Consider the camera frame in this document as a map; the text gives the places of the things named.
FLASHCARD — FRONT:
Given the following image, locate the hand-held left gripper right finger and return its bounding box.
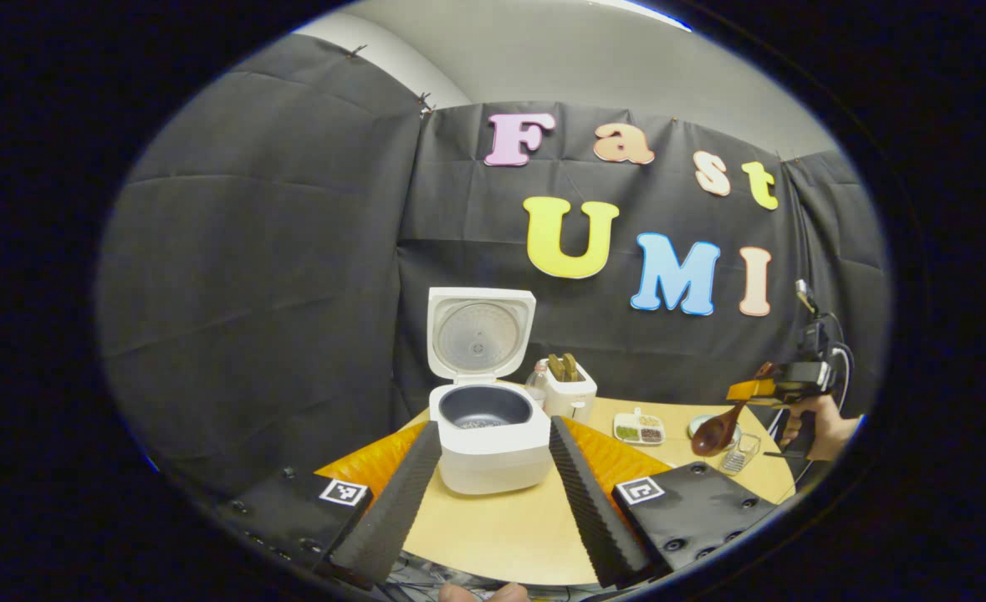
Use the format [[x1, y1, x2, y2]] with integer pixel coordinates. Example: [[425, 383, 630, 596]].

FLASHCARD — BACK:
[[548, 416, 783, 589]]

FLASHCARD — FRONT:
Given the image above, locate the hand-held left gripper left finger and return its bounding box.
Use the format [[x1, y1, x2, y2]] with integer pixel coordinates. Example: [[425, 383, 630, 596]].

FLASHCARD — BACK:
[[215, 421, 444, 590]]

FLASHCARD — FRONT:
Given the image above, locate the brown wooden spoon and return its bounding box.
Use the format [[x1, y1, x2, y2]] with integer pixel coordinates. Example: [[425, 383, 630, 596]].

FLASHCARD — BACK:
[[691, 361, 782, 457]]

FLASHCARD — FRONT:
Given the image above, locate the pale green plate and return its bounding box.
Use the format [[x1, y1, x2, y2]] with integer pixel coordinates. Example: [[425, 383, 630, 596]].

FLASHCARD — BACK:
[[687, 414, 743, 448]]

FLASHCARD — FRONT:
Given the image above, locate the white divided seasoning dish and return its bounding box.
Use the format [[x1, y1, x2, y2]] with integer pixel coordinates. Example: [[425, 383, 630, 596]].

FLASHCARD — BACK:
[[613, 408, 667, 445]]

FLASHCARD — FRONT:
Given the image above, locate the white toaster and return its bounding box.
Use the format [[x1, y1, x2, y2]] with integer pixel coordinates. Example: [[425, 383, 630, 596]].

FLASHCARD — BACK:
[[543, 361, 599, 424]]

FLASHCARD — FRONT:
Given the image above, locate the black backdrop cloth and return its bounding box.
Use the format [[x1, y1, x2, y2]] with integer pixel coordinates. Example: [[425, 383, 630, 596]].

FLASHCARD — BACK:
[[95, 33, 891, 503]]

